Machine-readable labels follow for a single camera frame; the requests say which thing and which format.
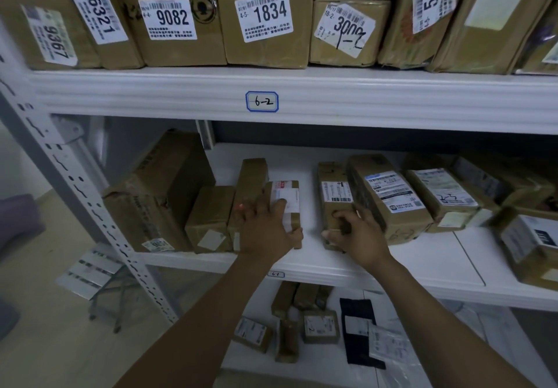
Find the person's left hand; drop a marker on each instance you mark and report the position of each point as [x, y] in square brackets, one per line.
[263, 235]

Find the person's left forearm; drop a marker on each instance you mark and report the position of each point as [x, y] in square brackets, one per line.
[218, 326]

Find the black plastic packet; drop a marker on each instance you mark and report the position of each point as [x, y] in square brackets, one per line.
[355, 309]

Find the blue-bordered shelf tag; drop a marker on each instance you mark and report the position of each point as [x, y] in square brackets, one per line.
[261, 101]

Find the person's left thumb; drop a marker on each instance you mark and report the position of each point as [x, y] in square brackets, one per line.
[295, 237]

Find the person's right hand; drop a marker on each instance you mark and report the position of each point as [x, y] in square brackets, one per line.
[364, 241]

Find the tall slim cardboard box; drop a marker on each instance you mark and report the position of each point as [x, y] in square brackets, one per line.
[253, 176]

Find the long cardboard parcel blue-topped label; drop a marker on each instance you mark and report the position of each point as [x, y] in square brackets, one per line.
[392, 209]

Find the cardboard parcel with navy label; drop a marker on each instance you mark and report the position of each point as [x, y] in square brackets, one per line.
[527, 243]

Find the row of labelled cardboard parcels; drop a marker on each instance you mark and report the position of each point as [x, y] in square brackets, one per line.
[261, 54]

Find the cardboard parcel with scribbled label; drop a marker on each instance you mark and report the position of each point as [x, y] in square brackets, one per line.
[444, 191]

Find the small parcel with red-striped label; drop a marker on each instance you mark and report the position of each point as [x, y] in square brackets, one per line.
[291, 191]

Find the cluster of little cardboard parcels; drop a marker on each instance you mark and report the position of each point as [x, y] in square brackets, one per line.
[320, 326]

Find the person's right forearm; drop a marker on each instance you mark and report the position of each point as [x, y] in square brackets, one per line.
[436, 335]

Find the white slatted folding stool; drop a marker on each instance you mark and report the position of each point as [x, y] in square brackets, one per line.
[93, 270]

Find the white metal shelving unit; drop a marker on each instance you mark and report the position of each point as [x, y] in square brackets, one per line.
[348, 95]

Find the white plastic mailer bag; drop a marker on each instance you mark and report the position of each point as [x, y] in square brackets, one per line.
[388, 342]

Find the person's right thumb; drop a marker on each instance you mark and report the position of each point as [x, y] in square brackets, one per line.
[333, 237]

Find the dark-labelled cardboard parcel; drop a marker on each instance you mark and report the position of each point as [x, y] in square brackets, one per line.
[501, 182]

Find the narrow cardboard parcel white label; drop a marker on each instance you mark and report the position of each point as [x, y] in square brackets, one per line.
[333, 178]

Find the small flat cardboard parcel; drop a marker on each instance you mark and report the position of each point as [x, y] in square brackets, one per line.
[455, 220]

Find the large taped cardboard box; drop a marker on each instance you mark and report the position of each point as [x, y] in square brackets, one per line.
[161, 191]

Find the small squat cardboard box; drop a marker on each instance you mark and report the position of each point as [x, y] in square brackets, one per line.
[209, 217]

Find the small shelf tag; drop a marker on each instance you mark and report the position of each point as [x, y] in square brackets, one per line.
[275, 274]

